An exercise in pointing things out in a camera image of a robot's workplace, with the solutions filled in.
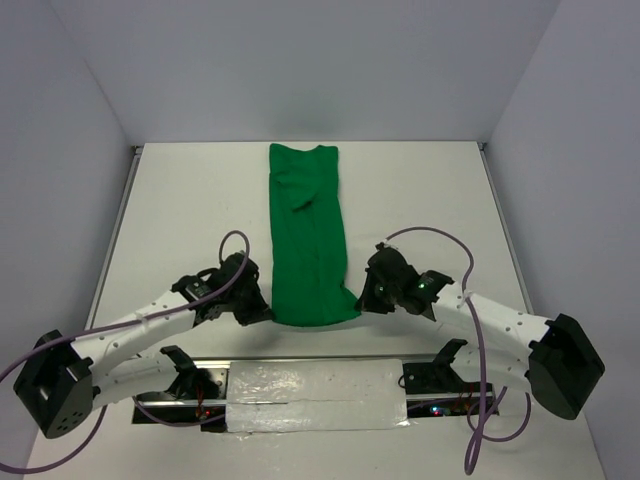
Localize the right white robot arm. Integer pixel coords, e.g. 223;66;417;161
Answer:
356;244;605;420

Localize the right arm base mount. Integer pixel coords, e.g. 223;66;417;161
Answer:
397;339;480;419

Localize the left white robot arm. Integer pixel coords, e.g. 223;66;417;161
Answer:
13;252;274;439

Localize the green t shirt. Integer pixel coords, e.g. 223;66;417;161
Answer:
269;143;359;328

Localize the silver tape patch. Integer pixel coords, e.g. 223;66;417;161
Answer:
225;359;409;433

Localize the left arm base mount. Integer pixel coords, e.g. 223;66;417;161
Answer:
132;346;228;433

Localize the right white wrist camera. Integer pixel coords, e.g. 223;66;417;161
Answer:
375;241;397;251

